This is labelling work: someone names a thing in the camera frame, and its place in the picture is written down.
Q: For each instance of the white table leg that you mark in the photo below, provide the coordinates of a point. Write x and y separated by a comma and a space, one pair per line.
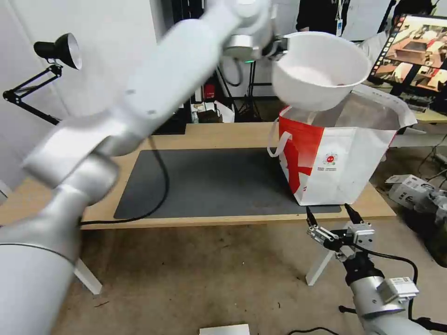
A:
319, 268
89, 277

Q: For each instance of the small red container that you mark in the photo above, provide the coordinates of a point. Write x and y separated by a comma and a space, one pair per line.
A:
210, 91

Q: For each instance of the computer monitor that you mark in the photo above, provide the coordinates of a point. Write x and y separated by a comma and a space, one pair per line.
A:
412, 52

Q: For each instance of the white robot front shell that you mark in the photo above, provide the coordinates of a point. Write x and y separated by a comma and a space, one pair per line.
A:
224, 329

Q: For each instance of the white printed cardboard box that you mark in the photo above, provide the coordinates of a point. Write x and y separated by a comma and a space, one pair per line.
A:
405, 193

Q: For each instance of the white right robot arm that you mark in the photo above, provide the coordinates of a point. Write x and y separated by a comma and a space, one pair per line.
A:
370, 296

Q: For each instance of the red and white takeout bag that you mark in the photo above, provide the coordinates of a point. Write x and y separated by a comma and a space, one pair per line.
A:
335, 174

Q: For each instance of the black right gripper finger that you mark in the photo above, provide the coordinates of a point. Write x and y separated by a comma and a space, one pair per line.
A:
312, 220
354, 218

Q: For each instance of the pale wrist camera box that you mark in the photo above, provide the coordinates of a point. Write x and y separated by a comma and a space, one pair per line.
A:
363, 235

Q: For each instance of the white paper bag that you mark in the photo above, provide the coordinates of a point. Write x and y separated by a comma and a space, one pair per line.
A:
223, 112

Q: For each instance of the black tripod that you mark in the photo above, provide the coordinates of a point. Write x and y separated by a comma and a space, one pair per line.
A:
248, 97

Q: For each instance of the dark grey desk mat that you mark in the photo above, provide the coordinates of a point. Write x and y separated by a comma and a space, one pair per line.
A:
209, 181

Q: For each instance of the black desk lamp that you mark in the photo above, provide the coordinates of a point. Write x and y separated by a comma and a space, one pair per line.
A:
68, 49

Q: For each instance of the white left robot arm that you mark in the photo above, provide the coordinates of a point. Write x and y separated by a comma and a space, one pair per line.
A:
174, 69

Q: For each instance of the white plastic bowl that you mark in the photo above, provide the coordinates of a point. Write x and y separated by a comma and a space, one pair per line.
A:
314, 87

